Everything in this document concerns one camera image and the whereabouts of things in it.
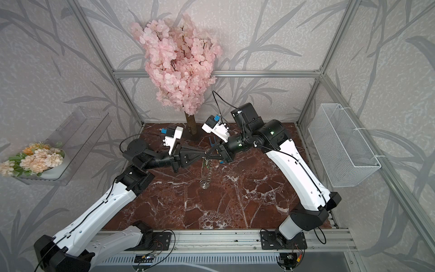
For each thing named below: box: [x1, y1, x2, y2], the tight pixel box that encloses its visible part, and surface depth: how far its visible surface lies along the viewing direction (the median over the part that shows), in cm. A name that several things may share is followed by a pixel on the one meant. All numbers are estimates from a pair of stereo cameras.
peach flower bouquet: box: [0, 141, 66, 178], surface depth 50 cm
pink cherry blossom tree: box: [130, 13, 223, 136], surface depth 74 cm
